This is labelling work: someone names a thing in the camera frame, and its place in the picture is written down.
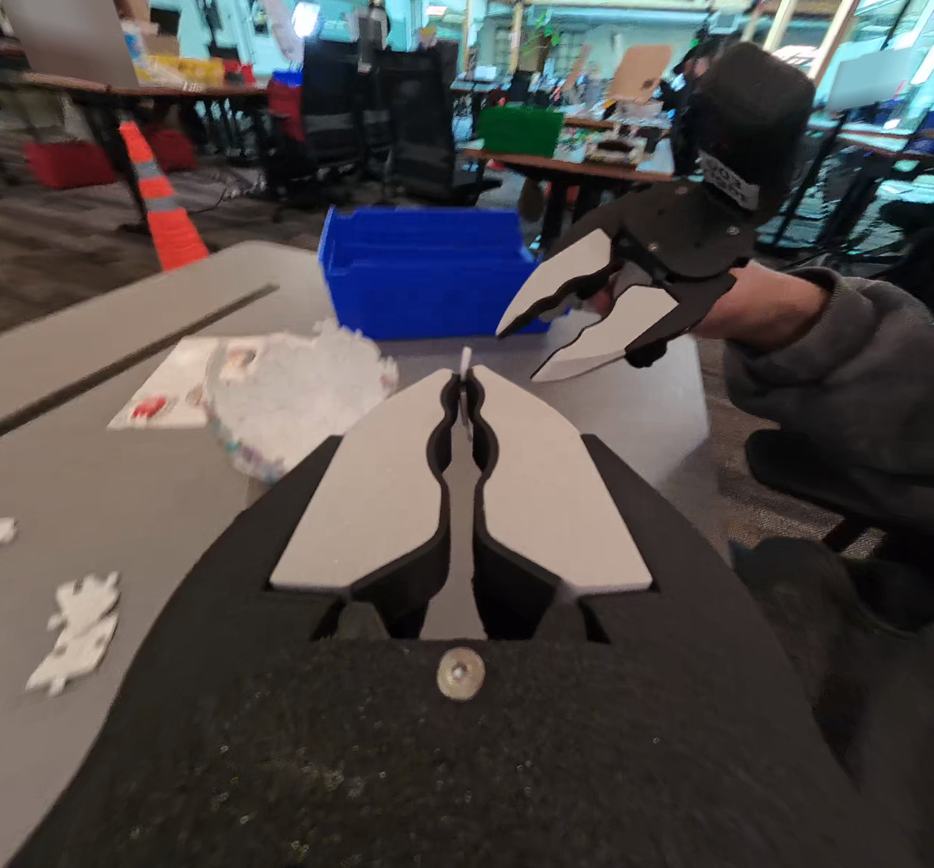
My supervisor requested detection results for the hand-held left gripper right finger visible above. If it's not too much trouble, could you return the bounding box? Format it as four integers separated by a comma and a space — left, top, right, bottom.
470, 365, 654, 641

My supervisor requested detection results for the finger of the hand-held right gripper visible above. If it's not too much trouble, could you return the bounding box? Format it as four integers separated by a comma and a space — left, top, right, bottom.
530, 283, 683, 382
496, 228, 621, 338

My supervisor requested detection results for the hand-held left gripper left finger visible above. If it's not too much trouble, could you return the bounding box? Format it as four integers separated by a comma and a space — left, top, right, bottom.
270, 370, 457, 641

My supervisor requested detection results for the partly built puzzle ball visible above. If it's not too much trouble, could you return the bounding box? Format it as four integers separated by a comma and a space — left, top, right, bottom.
204, 321, 401, 482

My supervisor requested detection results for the single white puzzle piece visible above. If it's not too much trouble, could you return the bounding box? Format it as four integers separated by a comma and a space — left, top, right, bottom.
458, 346, 475, 442

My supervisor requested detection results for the person's right forearm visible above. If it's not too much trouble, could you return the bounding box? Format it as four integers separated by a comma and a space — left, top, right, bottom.
718, 266, 934, 519

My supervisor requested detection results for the puzzle instruction sheet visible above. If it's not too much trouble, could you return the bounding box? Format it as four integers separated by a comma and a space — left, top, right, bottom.
108, 334, 293, 431

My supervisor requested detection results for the cluster of loose puzzle pieces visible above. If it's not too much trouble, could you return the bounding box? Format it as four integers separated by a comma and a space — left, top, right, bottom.
0, 516, 121, 697

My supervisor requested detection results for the person's right hand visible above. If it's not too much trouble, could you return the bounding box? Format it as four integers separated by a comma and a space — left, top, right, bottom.
692, 261, 830, 353

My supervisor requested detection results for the brown desk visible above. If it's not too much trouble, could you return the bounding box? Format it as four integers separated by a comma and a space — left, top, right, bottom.
460, 146, 676, 249
0, 73, 293, 227

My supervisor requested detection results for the cardboard sheet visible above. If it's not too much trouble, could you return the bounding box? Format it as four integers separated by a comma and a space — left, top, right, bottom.
609, 44, 674, 105

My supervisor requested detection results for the blue plastic bin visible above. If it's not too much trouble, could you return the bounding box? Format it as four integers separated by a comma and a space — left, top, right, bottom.
319, 206, 552, 341

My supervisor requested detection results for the green bin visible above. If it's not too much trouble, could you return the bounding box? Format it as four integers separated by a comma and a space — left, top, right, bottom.
478, 104, 566, 158

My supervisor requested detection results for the black office chair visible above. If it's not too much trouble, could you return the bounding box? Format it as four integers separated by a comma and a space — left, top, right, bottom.
372, 47, 504, 209

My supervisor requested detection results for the office chair with red cover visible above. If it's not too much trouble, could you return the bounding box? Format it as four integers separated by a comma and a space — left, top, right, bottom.
263, 36, 380, 223

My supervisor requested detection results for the person's leg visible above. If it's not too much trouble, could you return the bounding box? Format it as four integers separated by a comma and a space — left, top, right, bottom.
730, 536, 934, 868

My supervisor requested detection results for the orange traffic cone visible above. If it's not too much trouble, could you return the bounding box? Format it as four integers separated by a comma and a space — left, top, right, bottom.
119, 120, 210, 272

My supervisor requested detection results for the small red bin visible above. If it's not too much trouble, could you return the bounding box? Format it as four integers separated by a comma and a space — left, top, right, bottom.
146, 127, 198, 172

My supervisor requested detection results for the large red bin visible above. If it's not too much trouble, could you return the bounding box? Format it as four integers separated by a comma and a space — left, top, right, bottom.
24, 141, 118, 191

